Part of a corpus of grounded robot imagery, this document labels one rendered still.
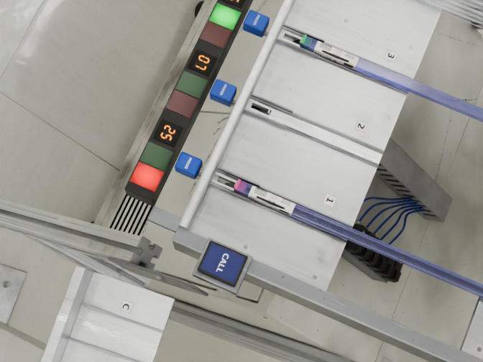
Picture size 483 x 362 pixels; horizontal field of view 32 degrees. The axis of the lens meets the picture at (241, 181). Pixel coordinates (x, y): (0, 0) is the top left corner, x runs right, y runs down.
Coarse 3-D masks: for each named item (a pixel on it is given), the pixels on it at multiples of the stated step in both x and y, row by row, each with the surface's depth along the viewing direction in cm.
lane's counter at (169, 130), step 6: (162, 120) 110; (162, 126) 110; (168, 126) 110; (174, 126) 110; (156, 132) 110; (162, 132) 110; (168, 132) 110; (174, 132) 110; (180, 132) 110; (156, 138) 109; (162, 138) 109; (168, 138) 110; (174, 138) 110; (168, 144) 109; (174, 144) 109
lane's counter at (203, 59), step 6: (198, 54) 113; (204, 54) 113; (192, 60) 112; (198, 60) 112; (204, 60) 112; (210, 60) 112; (192, 66) 112; (198, 66) 112; (204, 66) 112; (210, 66) 112; (198, 72) 112; (204, 72) 112; (210, 72) 112
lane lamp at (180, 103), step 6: (174, 90) 111; (174, 96) 111; (180, 96) 111; (186, 96) 111; (168, 102) 111; (174, 102) 111; (180, 102) 111; (186, 102) 111; (192, 102) 111; (168, 108) 111; (174, 108) 111; (180, 108) 111; (186, 108) 111; (192, 108) 111; (180, 114) 110; (186, 114) 110
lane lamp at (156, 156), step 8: (152, 144) 109; (144, 152) 109; (152, 152) 109; (160, 152) 109; (168, 152) 109; (144, 160) 109; (152, 160) 109; (160, 160) 109; (168, 160) 109; (160, 168) 108
